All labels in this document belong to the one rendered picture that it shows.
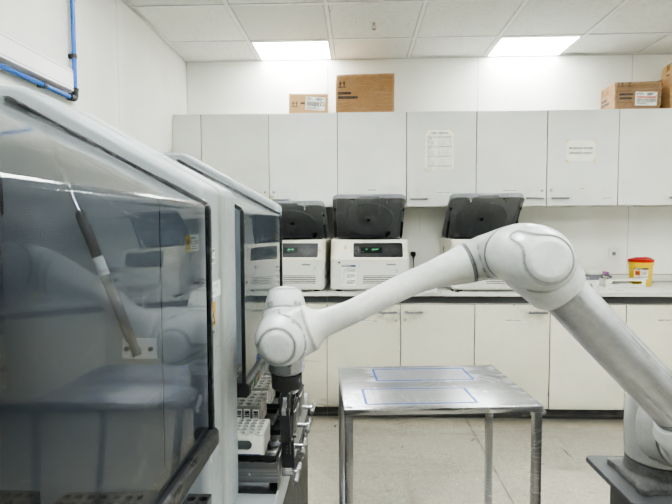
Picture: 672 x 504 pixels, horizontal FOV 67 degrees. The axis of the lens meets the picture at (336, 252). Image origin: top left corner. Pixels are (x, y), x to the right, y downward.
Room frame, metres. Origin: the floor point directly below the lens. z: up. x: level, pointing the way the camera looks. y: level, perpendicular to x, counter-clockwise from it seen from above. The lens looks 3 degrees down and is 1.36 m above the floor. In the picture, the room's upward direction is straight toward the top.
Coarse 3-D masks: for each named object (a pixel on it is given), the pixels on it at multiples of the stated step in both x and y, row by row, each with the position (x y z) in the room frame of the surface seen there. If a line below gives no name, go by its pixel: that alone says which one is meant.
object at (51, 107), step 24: (24, 96) 0.92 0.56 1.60; (48, 96) 0.99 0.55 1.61; (72, 120) 0.92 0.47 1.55; (120, 144) 0.92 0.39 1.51; (168, 168) 0.92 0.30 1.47; (192, 192) 0.91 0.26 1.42; (216, 192) 1.01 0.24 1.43; (216, 216) 1.00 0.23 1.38; (216, 240) 1.00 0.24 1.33; (216, 264) 0.99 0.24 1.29; (216, 312) 0.99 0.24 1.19; (216, 336) 0.99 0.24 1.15; (216, 360) 0.98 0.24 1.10; (216, 384) 0.98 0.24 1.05; (216, 408) 0.98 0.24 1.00; (216, 456) 0.97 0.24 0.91; (216, 480) 0.97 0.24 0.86
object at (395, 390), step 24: (360, 384) 1.70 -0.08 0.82; (384, 384) 1.70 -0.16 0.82; (408, 384) 1.70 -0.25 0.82; (432, 384) 1.70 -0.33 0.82; (456, 384) 1.70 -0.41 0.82; (480, 384) 1.70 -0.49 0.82; (504, 384) 1.70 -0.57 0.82; (360, 408) 1.48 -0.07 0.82; (384, 408) 1.48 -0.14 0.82; (408, 408) 1.48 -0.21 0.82; (432, 408) 1.48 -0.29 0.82; (456, 408) 1.48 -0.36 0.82; (480, 408) 1.49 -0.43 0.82; (504, 408) 1.49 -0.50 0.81; (528, 408) 1.49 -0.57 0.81
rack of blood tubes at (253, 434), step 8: (240, 424) 1.25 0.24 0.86; (248, 424) 1.25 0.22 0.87; (256, 424) 1.25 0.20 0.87; (264, 424) 1.25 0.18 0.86; (240, 432) 1.21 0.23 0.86; (248, 432) 1.21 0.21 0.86; (256, 432) 1.20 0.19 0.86; (264, 432) 1.20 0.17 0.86; (240, 440) 1.28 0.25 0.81; (248, 440) 1.28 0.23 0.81; (256, 440) 1.18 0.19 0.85; (264, 440) 1.19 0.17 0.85; (240, 448) 1.24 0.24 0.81; (248, 448) 1.24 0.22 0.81; (256, 448) 1.18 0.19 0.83; (264, 448) 1.19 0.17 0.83
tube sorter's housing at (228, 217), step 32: (192, 160) 1.78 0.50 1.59; (224, 192) 1.08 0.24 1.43; (256, 192) 1.83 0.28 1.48; (224, 224) 1.06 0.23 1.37; (224, 256) 1.06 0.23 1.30; (224, 288) 1.05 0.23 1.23; (224, 320) 1.05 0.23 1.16; (224, 352) 1.05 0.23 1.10; (224, 384) 1.05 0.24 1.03; (224, 416) 1.05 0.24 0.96; (224, 448) 1.05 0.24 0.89; (224, 480) 1.05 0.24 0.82; (288, 480) 1.34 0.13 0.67
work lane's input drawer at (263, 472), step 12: (276, 444) 1.24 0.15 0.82; (240, 456) 1.18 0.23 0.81; (252, 456) 1.18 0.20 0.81; (264, 456) 1.18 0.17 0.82; (276, 456) 1.18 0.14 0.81; (240, 468) 1.17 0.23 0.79; (252, 468) 1.17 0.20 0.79; (264, 468) 1.17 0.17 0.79; (276, 468) 1.16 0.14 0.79; (300, 468) 1.25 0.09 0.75; (240, 480) 1.17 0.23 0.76; (252, 480) 1.17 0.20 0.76; (264, 480) 1.17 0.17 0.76; (276, 480) 1.16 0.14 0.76
